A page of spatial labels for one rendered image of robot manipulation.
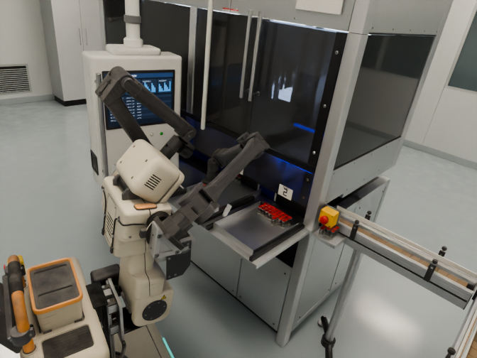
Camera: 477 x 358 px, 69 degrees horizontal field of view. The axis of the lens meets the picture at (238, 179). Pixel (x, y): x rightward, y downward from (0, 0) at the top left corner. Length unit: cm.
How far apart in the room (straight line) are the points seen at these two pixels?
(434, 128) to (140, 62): 506
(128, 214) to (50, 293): 42
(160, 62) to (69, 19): 428
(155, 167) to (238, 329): 152
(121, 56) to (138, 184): 94
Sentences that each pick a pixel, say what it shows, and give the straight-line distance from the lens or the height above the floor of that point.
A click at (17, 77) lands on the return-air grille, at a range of 657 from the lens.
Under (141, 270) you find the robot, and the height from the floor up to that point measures 91.
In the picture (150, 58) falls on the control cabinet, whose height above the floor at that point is 154.
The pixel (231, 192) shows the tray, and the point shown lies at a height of 88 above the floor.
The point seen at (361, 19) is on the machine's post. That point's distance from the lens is 149.
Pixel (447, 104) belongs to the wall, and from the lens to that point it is 615.
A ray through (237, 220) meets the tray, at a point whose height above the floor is 88.
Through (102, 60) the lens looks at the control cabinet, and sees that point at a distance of 191.
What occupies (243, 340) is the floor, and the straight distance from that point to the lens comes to 237.
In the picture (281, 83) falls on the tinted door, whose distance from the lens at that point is 170.
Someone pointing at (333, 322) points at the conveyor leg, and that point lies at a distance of 221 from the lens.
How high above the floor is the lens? 187
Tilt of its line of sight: 28 degrees down
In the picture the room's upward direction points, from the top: 7 degrees clockwise
